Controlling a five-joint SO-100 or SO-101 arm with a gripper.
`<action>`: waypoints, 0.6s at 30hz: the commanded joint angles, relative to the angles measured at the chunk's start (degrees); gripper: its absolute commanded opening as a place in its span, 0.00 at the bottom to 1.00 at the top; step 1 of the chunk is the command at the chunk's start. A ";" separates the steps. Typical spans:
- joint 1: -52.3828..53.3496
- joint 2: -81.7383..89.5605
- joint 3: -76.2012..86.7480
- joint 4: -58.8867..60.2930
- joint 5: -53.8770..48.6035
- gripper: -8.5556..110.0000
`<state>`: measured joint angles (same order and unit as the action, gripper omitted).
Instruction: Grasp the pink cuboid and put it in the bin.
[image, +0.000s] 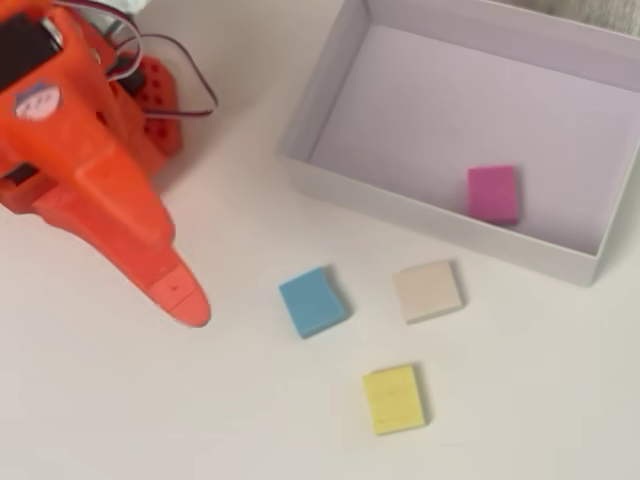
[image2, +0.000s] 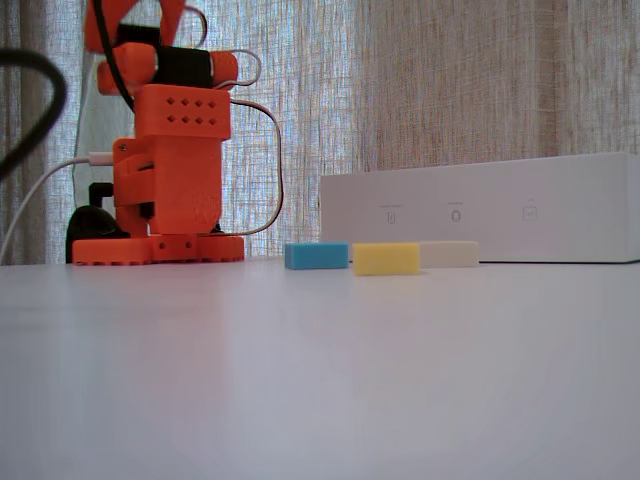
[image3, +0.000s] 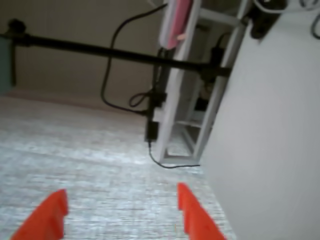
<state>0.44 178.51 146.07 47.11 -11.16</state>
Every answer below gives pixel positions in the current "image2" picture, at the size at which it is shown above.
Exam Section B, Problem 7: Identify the blue foam cuboid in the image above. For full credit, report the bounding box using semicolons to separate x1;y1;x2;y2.
284;242;350;271

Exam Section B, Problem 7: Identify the yellow foam cuboid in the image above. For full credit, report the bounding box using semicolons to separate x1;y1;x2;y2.
352;242;421;277

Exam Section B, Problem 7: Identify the cream foam cuboid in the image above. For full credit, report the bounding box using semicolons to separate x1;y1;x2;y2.
418;240;480;268

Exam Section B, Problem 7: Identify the white cardboard box bin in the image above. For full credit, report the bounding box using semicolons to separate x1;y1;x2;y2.
319;152;640;265

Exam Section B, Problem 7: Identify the black table clamp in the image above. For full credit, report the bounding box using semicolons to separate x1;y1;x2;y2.
66;182;132;265

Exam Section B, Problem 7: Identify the beige woven curtain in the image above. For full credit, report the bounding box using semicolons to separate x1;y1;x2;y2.
349;0;640;176

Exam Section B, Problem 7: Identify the white red black servo wire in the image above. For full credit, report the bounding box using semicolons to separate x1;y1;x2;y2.
219;98;285;237
214;48;264;89

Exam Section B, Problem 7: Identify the white usb cable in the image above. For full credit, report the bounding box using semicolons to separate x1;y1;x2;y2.
0;152;117;266

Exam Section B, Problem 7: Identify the thick black camera cable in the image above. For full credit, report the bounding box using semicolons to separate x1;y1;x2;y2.
0;48;69;181

